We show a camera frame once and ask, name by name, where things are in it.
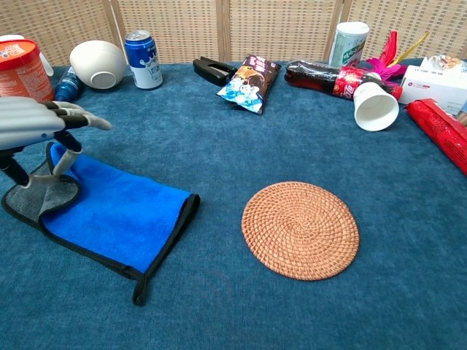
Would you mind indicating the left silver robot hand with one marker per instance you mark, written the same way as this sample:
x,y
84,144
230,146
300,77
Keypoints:
x,y
25,120

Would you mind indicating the grey and blue microfiber cloth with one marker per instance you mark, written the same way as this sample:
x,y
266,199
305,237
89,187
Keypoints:
x,y
120,211

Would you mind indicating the orange instant noodle tub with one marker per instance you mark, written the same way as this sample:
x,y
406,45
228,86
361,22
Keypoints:
x,y
23,73

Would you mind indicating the small blue bottle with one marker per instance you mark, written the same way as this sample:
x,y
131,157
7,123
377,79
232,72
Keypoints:
x,y
67,89

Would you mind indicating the white ceramic bowl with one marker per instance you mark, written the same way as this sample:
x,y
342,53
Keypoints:
x,y
98,62

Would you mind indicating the blue and white drink can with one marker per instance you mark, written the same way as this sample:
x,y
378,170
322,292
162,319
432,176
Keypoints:
x,y
144,62

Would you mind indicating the black stapler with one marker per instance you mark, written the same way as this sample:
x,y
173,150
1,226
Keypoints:
x,y
215,71

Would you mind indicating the dark chocolate snack bag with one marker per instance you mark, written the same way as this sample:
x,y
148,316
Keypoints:
x,y
250,85

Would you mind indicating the bamboo folding screen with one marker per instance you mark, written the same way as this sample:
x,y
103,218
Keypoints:
x,y
277,29

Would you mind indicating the cola bottle with red label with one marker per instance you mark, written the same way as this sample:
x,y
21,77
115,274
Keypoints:
x,y
313,78

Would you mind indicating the round woven rattan coaster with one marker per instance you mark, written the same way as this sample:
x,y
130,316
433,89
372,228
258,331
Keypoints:
x,y
301,231

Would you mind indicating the blue table cloth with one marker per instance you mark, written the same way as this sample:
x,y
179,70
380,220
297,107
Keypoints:
x,y
292,313

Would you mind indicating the green and white lidded cup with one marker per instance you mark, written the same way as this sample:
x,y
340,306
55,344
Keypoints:
x,y
348,43

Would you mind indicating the tipped paper cup green print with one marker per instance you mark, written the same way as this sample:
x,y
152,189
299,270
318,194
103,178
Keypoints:
x,y
376,109

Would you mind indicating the pink feather shuttlecock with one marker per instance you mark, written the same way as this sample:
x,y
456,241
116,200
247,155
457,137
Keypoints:
x,y
386,67

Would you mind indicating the white cardboard box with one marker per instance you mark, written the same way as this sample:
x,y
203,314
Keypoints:
x,y
434,85

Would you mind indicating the red biscuit packet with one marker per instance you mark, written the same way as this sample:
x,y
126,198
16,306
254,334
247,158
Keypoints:
x,y
441,133

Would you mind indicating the white printed snack packet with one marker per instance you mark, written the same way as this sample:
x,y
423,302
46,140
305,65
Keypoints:
x,y
445,62

